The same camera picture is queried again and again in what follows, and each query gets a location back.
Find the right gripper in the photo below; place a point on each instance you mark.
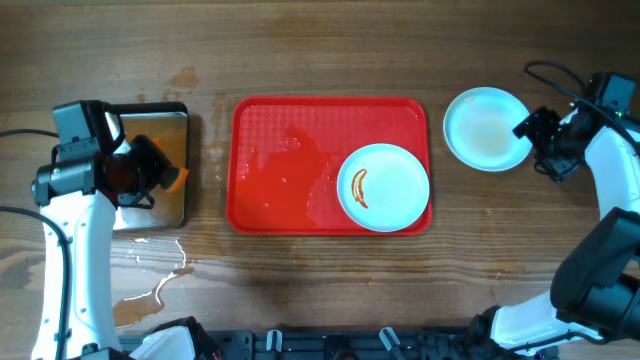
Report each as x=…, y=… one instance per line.
x=534, y=127

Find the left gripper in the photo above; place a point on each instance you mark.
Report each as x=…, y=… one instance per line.
x=159, y=161

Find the orange green sponge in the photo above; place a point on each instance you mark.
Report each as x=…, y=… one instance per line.
x=172, y=178

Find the light blue plate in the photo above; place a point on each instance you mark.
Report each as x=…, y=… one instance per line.
x=383, y=188
x=478, y=128

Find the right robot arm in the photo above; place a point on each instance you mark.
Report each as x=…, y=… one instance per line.
x=591, y=297

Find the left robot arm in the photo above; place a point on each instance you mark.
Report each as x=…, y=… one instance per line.
x=79, y=196

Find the red plastic tray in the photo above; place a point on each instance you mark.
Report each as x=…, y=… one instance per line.
x=286, y=153

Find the black water basin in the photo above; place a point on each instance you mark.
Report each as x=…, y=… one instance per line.
x=167, y=123

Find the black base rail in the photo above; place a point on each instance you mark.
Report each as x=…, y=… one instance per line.
x=444, y=343

